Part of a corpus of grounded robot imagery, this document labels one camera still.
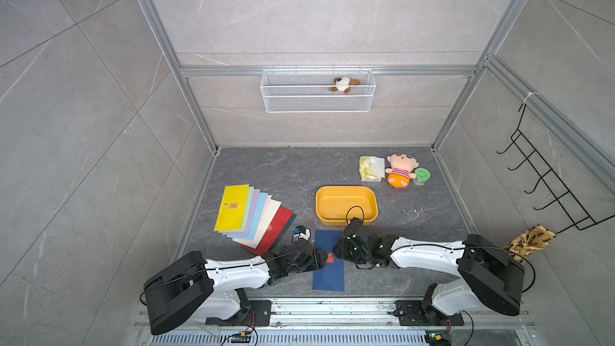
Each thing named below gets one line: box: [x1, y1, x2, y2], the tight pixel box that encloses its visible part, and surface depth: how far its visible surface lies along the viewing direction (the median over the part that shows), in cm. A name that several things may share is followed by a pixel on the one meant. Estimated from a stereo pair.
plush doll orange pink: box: [384, 152, 420, 189], surface depth 106 cm
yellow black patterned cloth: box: [503, 224, 557, 265], surface depth 68 cm
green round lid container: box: [411, 167, 431, 187], surface depth 106 cm
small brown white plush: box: [327, 76, 362, 94], surface depth 90 cm
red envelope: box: [240, 205, 294, 256], surface depth 93 cm
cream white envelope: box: [231, 199, 282, 250], surface depth 95 cm
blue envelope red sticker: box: [312, 229, 346, 292], surface depth 84 cm
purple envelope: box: [221, 189, 262, 236], surface depth 97 cm
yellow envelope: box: [213, 184, 250, 232], surface depth 100 cm
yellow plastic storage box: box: [315, 185, 379, 226], surface depth 100 cm
